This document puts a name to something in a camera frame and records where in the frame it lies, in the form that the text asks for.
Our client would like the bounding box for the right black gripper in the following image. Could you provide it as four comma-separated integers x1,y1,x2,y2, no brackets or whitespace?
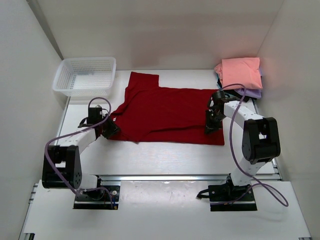
204,109,227,135

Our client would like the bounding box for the red t shirt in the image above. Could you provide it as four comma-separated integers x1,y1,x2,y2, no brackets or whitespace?
110,72,225,146

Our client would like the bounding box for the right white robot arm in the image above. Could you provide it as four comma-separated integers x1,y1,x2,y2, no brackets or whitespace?
196,90,281,208

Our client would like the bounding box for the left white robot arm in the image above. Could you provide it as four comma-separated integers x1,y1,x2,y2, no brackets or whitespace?
42,115,120,199

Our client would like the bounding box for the black folded t shirt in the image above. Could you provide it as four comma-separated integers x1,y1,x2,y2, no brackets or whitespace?
217,77,251,103

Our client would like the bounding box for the lavender folded t shirt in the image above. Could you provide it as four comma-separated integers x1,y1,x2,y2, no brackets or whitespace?
235,88,262,99

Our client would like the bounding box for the white perforated plastic basket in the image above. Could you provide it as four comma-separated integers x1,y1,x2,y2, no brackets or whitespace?
52,57,117,98

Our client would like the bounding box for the pink folded t shirt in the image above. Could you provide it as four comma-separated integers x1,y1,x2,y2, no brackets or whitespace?
214,57,263,90

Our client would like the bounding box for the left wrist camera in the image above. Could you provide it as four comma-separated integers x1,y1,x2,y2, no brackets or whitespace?
78,105,104,128

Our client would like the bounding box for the aluminium frame rail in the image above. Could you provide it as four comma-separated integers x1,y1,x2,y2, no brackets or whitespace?
94,172,283,183

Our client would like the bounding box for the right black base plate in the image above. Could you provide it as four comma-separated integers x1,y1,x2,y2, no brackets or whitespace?
208,183,258,212

